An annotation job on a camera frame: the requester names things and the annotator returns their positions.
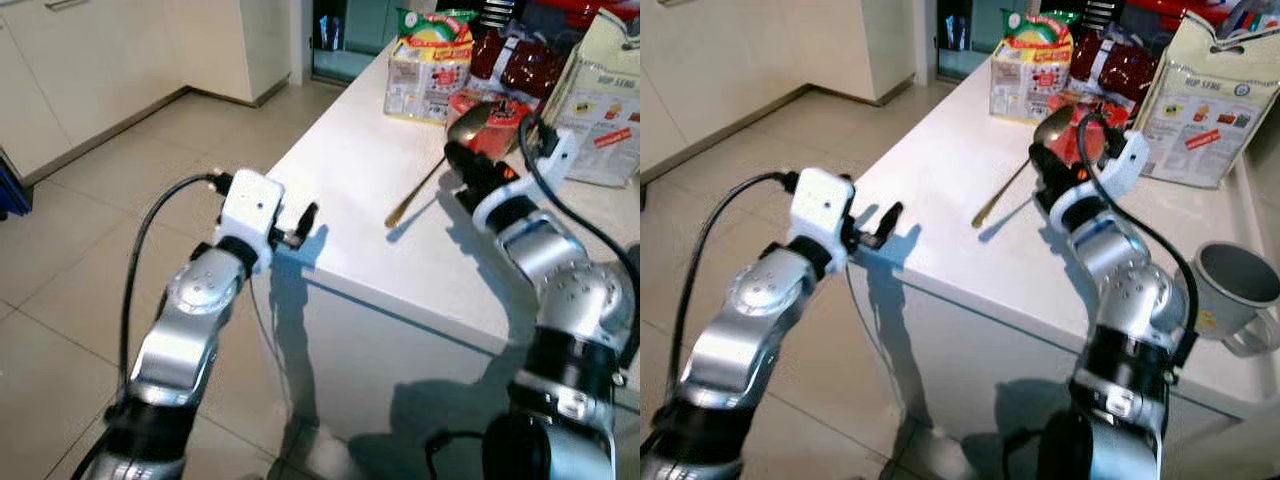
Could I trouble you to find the dark red food package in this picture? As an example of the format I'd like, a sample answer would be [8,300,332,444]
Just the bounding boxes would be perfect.
[468,22,573,101]
[1068,25,1163,101]

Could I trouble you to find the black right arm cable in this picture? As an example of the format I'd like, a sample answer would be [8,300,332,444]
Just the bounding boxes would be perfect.
[517,113,641,301]
[1076,110,1201,371]

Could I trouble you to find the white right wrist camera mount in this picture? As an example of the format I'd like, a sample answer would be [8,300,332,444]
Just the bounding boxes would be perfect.
[1045,128,1151,233]
[470,125,581,233]

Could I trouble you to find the grey mug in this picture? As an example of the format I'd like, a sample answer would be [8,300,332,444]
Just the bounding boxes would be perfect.
[1188,241,1280,359]

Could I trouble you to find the white kitchen cabinet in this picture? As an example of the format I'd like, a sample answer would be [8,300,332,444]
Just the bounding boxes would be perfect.
[0,0,293,186]
[640,0,916,181]

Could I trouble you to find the yellow green snack bag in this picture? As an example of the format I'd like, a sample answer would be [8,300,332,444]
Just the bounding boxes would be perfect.
[990,8,1081,126]
[384,8,479,126]

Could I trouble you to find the golden metal spoon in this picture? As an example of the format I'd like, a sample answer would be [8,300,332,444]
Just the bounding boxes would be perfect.
[971,102,1081,230]
[384,98,498,230]

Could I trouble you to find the white printed paper bag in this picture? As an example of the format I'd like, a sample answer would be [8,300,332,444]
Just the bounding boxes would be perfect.
[543,8,641,191]
[1135,10,1280,189]

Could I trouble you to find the red plastic container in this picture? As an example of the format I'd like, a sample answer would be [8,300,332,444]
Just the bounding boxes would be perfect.
[560,0,641,28]
[1125,0,1280,29]

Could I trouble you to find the flat red packet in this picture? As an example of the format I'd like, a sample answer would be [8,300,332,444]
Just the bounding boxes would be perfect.
[448,88,538,163]
[1040,92,1131,166]

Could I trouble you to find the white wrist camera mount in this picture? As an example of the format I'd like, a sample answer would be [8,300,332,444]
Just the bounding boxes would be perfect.
[470,125,581,233]
[1045,128,1151,233]
[788,167,857,263]
[213,168,288,263]

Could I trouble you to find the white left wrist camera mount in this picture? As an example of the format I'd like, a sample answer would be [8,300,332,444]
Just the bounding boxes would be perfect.
[213,168,288,263]
[788,167,857,263]

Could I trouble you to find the dark blue object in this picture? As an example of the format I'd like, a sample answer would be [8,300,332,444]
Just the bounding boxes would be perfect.
[0,148,33,221]

